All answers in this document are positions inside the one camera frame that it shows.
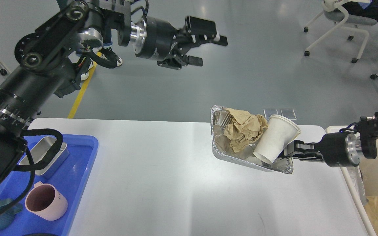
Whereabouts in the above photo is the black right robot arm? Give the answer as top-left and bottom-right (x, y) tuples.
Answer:
(279, 112), (378, 167)

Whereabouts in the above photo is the floor outlet plate left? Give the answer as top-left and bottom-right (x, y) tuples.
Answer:
(263, 108), (279, 120)

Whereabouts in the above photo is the plastic bag in bin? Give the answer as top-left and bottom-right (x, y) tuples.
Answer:
(353, 167), (368, 206)

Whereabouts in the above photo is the grey office chair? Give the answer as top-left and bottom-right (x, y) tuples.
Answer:
(303, 0), (377, 63)

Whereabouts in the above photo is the aluminium foil tray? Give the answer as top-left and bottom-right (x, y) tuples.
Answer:
(211, 105), (294, 174)

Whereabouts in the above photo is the white plastic bin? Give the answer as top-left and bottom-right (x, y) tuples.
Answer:
(341, 140), (378, 236)

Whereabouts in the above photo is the floor outlet plate right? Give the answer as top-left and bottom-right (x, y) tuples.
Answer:
(280, 108), (297, 120)

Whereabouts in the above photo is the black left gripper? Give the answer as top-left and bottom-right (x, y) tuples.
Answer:
(130, 15), (228, 70)

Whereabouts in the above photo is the blue plastic tray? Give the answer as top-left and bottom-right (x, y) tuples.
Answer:
(0, 134), (98, 236)

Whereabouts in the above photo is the person in dark jeans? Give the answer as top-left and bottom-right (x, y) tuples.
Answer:
(56, 0), (123, 81)

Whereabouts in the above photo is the floor outlet plate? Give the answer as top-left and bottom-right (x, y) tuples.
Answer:
(263, 108), (279, 120)
(280, 108), (297, 120)

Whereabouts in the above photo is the stainless steel rectangular container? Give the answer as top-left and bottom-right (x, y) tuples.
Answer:
(30, 136), (70, 179)

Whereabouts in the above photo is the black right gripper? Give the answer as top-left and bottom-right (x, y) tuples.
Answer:
(279, 132), (362, 167)

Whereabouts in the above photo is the pink mug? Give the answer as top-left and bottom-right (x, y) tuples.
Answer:
(25, 181), (69, 221)

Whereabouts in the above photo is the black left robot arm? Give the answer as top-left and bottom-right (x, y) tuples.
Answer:
(0, 0), (228, 216)

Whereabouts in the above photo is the white paper cup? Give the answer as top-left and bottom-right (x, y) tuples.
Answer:
(253, 114), (301, 165)

